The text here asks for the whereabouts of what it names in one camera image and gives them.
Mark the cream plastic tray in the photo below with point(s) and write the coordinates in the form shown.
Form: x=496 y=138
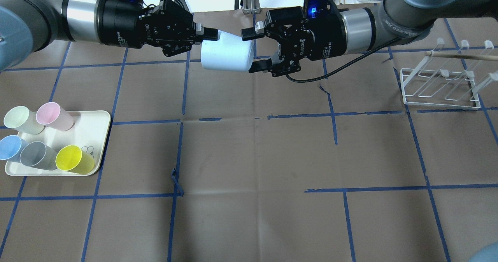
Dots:
x=89 y=132

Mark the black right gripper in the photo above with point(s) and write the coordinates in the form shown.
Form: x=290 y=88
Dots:
x=322 y=34

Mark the light blue cup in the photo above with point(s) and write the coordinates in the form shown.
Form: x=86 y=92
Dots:
x=228 y=53

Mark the white wire cup rack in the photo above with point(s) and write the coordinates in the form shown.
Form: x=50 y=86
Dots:
x=448 y=79

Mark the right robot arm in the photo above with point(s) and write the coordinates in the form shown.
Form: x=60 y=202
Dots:
x=398 y=22

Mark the pink cup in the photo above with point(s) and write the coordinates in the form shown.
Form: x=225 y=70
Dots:
x=52 y=115

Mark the yellow cup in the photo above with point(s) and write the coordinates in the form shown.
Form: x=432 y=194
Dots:
x=73 y=159

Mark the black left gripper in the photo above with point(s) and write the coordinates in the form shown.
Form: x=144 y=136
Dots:
x=118 y=25

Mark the grey cup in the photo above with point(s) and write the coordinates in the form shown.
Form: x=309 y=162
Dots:
x=38 y=155

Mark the pale green cup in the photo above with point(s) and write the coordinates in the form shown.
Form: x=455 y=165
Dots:
x=20 y=118

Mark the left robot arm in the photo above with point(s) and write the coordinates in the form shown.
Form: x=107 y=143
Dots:
x=28 y=26

